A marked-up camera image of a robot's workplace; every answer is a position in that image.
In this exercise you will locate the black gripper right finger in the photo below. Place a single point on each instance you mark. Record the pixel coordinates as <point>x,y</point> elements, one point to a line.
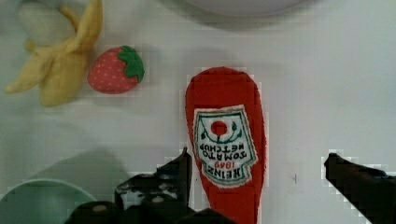
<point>370,190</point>

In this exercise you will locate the plush strawberry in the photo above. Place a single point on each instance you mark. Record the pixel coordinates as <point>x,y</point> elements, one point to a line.
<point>116,71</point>

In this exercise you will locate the large grey round plate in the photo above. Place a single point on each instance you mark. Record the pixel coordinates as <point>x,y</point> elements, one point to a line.
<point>246,8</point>

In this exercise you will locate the green metal mug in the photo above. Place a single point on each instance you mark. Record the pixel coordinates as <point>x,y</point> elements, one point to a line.
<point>42,201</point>

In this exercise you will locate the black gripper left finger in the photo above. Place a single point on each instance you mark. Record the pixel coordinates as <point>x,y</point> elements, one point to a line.
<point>158,198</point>

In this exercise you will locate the plush peeled banana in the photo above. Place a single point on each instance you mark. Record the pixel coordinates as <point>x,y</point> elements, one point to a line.
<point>58,70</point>

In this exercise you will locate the red plush ketchup bottle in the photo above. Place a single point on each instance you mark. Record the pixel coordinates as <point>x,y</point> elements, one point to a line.
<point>226,128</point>

